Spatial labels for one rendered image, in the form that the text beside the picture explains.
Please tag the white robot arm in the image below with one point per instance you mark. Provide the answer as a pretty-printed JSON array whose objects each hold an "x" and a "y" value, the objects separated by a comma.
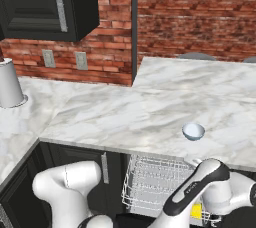
[{"x": 76, "y": 185}]

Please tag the pale blue bowl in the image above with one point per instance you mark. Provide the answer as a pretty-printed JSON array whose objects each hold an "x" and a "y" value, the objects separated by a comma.
[{"x": 193, "y": 132}]

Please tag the black base cupboard door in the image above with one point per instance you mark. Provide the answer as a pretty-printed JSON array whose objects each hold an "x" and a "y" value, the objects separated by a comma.
[{"x": 83, "y": 162}]

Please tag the white paper towel roll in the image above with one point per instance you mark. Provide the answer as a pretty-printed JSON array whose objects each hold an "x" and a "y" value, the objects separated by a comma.
[{"x": 8, "y": 84}]

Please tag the yellow sponge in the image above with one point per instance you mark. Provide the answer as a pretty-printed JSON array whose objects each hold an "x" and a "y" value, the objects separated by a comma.
[{"x": 196, "y": 211}]

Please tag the black base cupboard run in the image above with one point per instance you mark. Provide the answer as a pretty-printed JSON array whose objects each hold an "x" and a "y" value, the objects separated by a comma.
[{"x": 16, "y": 195}]

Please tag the grey wall socket plate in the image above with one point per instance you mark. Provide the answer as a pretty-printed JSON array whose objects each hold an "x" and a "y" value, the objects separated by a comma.
[
  {"x": 49, "y": 58},
  {"x": 81, "y": 60}
]

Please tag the black wall cupboard door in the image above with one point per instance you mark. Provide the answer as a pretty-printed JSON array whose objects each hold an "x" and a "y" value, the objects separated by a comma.
[{"x": 40, "y": 2}]

